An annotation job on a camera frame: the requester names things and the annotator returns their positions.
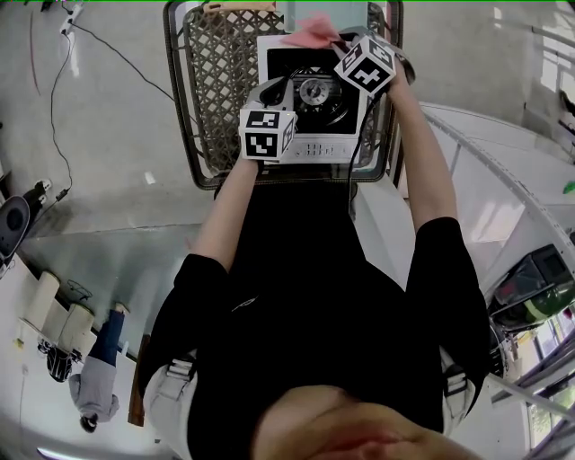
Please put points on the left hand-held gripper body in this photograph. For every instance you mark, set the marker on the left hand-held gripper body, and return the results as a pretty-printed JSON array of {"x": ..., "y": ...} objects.
[{"x": 265, "y": 135}]

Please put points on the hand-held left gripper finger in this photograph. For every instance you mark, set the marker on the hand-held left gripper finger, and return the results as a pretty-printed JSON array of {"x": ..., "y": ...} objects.
[
  {"x": 255, "y": 101},
  {"x": 290, "y": 99}
]

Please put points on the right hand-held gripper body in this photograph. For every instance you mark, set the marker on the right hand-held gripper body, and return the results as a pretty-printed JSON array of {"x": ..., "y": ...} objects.
[{"x": 368, "y": 67}]

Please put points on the pink cloth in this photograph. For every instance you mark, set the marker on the pink cloth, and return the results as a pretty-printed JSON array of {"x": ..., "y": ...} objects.
[{"x": 310, "y": 33}]

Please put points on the white portable gas stove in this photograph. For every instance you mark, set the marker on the white portable gas stove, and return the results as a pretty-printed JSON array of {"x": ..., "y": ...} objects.
[{"x": 314, "y": 150}]

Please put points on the person's left forearm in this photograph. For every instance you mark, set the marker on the person's left forearm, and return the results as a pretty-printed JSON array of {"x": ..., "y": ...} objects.
[{"x": 220, "y": 215}]

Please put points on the person's right forearm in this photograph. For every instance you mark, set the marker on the person's right forearm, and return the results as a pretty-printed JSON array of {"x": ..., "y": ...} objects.
[{"x": 422, "y": 170}]

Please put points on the pale blue box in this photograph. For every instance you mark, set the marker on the pale blue box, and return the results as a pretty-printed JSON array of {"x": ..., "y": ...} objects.
[{"x": 350, "y": 11}]

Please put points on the brown lattice metal table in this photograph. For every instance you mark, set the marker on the brown lattice metal table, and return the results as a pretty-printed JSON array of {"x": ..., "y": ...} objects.
[{"x": 215, "y": 81}]

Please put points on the person's black trousers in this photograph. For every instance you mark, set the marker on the person's black trousers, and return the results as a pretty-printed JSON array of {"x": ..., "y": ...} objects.
[{"x": 296, "y": 215}]

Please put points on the wooden spatula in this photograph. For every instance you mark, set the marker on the wooden spatula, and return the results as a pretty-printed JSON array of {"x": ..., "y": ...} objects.
[{"x": 238, "y": 5}]

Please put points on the white power strip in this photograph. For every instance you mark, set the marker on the white power strip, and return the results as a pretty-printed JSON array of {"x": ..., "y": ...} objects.
[{"x": 72, "y": 18}]

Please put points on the person's black shirt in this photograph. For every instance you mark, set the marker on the person's black shirt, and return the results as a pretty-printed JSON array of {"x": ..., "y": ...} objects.
[{"x": 314, "y": 341}]

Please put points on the cream paper roll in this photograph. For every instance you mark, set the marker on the cream paper roll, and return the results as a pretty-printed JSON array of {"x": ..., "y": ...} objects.
[
  {"x": 77, "y": 330},
  {"x": 42, "y": 301}
]

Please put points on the black glossy appliance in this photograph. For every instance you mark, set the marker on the black glossy appliance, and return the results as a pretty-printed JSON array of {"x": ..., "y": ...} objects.
[{"x": 534, "y": 287}]

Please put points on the black striped bag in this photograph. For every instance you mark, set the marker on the black striped bag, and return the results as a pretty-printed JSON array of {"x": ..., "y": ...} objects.
[{"x": 58, "y": 366}]

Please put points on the person's chin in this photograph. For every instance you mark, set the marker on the person's chin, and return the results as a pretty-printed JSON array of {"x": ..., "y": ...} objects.
[{"x": 359, "y": 431}]

